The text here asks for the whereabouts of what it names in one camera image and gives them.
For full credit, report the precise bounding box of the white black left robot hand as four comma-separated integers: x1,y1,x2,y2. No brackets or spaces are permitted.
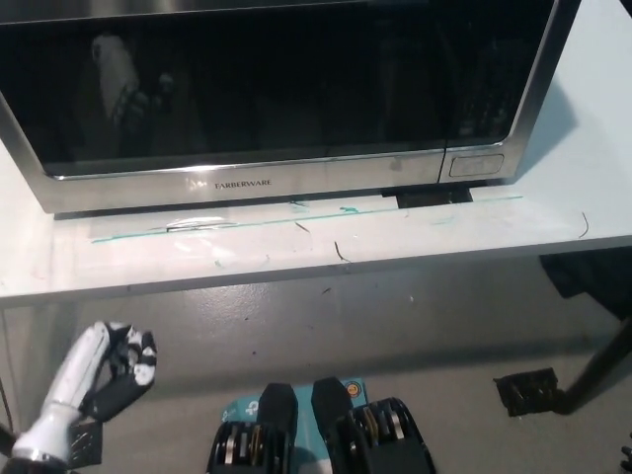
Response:
12,320,161,468

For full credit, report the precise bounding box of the black cloth under desk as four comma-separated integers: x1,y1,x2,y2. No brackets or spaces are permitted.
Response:
537,249,632,317

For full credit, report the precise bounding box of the black ribbed robot body block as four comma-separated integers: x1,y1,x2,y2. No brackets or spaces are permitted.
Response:
310,377,436,474
210,382,300,474

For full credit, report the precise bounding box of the stainless steel microwave body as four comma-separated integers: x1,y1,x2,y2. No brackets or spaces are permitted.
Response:
0,0,585,219

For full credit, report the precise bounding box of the dark metal table leg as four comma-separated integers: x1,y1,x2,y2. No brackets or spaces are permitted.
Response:
561,313,632,415
0,423,22,458

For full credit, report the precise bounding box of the teal cardboard router box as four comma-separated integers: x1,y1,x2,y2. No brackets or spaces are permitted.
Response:
219,377,371,474

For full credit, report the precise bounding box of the thin teal tape strip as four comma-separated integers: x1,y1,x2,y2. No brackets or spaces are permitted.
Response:
92,194,524,246

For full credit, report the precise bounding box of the thin dark cable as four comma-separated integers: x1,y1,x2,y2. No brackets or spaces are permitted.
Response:
0,315,16,431

